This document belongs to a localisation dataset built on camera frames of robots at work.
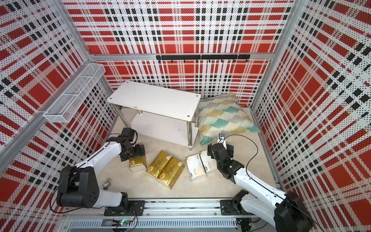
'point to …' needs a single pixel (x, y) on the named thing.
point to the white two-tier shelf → (159, 112)
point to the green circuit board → (120, 223)
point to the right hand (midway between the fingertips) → (220, 144)
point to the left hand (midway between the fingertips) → (140, 154)
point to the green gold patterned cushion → (223, 114)
